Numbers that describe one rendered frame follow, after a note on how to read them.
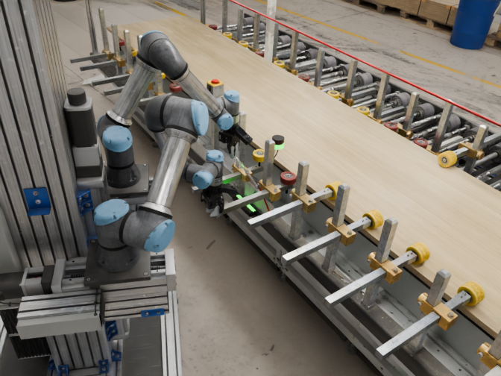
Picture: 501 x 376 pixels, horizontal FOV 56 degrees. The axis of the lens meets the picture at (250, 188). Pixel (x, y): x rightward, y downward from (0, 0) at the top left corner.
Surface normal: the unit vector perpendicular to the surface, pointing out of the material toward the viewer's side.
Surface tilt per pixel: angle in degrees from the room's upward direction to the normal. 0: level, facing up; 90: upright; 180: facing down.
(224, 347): 0
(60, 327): 90
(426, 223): 0
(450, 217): 0
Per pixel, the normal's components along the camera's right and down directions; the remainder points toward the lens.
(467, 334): -0.83, 0.30
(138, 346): 0.04, -0.80
